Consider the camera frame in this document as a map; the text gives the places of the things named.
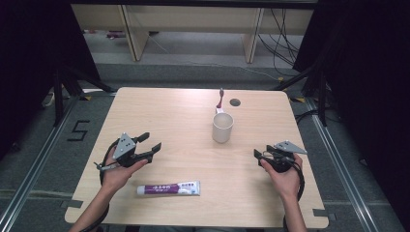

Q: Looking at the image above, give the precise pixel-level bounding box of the bundle of black hanging cables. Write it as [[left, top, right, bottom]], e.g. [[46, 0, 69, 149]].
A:
[[256, 8, 302, 77]]

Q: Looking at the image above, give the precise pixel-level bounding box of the purple white toothpaste tube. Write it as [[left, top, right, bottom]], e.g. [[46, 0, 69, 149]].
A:
[[136, 180, 201, 197]]

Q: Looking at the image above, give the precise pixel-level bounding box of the pink toothbrush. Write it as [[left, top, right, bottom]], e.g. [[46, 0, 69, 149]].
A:
[[216, 87, 225, 110]]

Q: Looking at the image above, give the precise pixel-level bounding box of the silver cable plug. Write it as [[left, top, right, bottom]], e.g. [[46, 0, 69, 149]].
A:
[[93, 161, 118, 172]]

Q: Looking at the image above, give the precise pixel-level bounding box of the beige cup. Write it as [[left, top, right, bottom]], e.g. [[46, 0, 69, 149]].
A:
[[211, 107, 235, 144]]

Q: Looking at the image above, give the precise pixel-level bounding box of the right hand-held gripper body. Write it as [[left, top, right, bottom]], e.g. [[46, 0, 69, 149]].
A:
[[264, 139, 308, 174]]

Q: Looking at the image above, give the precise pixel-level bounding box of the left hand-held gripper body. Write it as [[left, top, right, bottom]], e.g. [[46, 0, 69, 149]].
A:
[[112, 132, 139, 168]]

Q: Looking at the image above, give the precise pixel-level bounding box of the grey tape piece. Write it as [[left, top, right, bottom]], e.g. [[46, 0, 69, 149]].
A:
[[60, 199, 84, 209], [312, 208, 337, 222]]

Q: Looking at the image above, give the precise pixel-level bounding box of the black curtain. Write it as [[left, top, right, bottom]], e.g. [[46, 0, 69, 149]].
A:
[[0, 0, 103, 162], [292, 0, 410, 223]]

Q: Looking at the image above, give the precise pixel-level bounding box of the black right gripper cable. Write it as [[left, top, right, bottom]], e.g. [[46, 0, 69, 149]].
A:
[[282, 159, 307, 232]]

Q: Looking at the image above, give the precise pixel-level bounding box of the person's right hand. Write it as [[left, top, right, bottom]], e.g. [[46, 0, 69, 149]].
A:
[[260, 154, 305, 200]]

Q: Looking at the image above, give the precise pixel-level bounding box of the metal floor rail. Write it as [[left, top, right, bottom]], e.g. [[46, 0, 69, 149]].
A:
[[0, 95, 81, 232], [305, 97, 381, 232]]

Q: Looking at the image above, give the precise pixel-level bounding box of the black metal stand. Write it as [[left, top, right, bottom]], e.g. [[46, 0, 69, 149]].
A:
[[270, 63, 329, 128], [52, 64, 118, 128]]

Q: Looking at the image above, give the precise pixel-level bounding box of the white floor cable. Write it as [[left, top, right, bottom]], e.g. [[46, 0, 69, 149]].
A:
[[147, 32, 282, 82]]

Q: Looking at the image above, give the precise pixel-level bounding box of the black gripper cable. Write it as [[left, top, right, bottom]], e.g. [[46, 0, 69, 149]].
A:
[[78, 137, 121, 232], [282, 159, 307, 232]]

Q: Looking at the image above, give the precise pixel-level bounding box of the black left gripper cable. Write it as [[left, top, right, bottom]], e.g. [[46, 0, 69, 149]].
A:
[[78, 137, 121, 232]]

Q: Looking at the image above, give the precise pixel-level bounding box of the person's left hand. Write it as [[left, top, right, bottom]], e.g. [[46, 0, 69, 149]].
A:
[[101, 151, 149, 194]]

